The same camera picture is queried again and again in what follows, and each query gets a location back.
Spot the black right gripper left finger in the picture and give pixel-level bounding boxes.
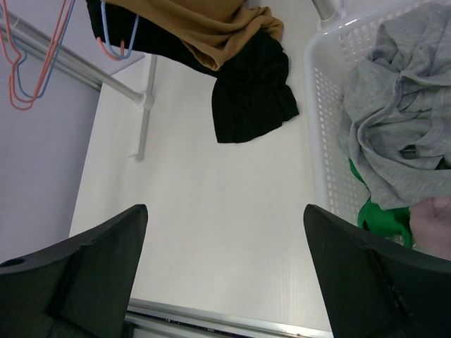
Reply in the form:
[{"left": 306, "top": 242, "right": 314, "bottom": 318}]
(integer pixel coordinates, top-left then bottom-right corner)
[{"left": 1, "top": 204, "right": 148, "bottom": 337}]

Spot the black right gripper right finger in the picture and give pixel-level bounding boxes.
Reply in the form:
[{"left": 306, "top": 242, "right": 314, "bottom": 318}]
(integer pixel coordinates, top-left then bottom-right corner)
[{"left": 304, "top": 204, "right": 450, "bottom": 337}]

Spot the green tank top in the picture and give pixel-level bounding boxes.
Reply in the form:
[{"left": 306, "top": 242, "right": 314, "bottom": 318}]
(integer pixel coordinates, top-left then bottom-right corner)
[{"left": 348, "top": 158, "right": 414, "bottom": 249}]

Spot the pink tank top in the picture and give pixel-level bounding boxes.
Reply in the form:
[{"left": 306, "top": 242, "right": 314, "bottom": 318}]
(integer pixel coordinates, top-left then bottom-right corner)
[{"left": 409, "top": 196, "right": 450, "bottom": 261}]

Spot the grey tank top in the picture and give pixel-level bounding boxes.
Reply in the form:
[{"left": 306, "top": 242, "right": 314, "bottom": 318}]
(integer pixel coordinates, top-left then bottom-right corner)
[{"left": 338, "top": 3, "right": 450, "bottom": 209}]

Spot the black tank top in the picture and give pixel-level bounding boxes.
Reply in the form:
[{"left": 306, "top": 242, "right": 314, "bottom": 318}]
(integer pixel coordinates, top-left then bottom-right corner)
[{"left": 87, "top": 1, "right": 299, "bottom": 144}]

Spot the blue hanger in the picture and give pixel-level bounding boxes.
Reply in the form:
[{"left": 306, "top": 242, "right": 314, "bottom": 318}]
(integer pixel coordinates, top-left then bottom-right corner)
[
  {"left": 100, "top": 1, "right": 140, "bottom": 60},
  {"left": 0, "top": 0, "right": 77, "bottom": 99}
]

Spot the brown tank top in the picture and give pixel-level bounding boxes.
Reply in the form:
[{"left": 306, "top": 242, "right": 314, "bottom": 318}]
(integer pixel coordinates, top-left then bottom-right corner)
[{"left": 107, "top": 0, "right": 284, "bottom": 71}]

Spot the white garment rack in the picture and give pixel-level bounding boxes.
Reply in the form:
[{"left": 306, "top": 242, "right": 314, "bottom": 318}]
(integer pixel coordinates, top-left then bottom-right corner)
[{"left": 0, "top": 0, "right": 345, "bottom": 162}]

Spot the white plastic basket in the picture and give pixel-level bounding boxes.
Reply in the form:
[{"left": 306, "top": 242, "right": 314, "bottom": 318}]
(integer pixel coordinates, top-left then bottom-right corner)
[{"left": 304, "top": 1, "right": 450, "bottom": 225}]

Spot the aluminium front rail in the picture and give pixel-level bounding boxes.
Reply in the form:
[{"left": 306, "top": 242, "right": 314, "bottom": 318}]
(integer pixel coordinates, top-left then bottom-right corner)
[{"left": 128, "top": 299, "right": 333, "bottom": 337}]

